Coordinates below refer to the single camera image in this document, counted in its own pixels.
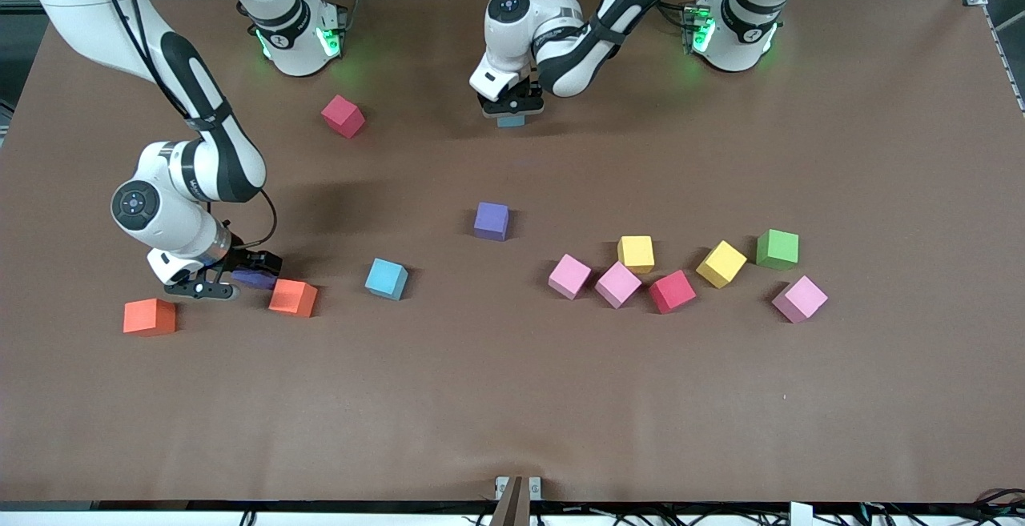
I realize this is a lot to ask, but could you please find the pink foam cube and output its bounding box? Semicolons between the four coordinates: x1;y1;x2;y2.
594;261;643;310
771;275;830;324
548;254;593;301

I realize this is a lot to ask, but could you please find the yellow foam cube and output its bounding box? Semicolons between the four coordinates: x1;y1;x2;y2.
695;239;749;289
617;235;656;275

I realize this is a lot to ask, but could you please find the orange foam cube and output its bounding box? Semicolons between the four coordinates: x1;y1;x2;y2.
123;299;177;337
268;279;319;319

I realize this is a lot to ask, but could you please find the red foam cube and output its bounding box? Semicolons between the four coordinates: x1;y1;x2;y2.
648;270;697;315
321;94;367;140

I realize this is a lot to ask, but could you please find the brown paper table cover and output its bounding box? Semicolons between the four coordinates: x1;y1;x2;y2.
0;0;1025;504

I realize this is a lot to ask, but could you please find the green foam cube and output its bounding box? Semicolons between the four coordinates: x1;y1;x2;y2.
756;229;800;271

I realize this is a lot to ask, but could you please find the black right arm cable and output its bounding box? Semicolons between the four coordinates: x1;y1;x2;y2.
88;0;279;251

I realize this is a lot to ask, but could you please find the metal bracket with brown post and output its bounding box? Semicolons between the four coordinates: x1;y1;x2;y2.
494;476;543;526

